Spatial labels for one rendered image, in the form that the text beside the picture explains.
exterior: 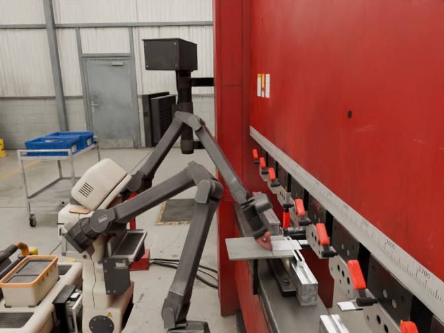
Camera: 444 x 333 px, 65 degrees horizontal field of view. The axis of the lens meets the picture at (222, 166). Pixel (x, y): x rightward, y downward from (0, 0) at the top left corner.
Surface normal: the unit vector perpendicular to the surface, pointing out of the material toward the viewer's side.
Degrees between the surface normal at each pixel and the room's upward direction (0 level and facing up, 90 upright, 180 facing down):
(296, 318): 0
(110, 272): 90
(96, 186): 90
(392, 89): 90
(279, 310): 0
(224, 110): 90
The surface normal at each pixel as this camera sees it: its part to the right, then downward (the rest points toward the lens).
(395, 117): -1.00, 0.04
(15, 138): -0.01, 0.25
